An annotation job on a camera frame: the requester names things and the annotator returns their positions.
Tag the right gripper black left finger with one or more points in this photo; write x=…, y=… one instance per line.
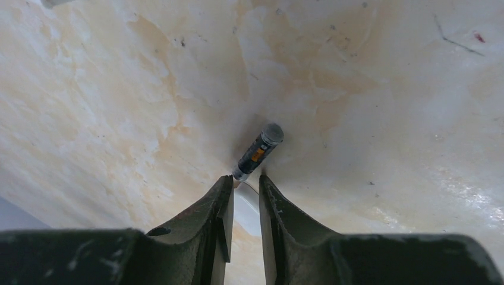
x=191, y=248

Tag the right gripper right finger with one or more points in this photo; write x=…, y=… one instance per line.
x=297, y=249

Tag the dark AAA battery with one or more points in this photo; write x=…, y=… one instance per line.
x=270, y=136

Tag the small white battery lid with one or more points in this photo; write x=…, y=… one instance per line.
x=247, y=209

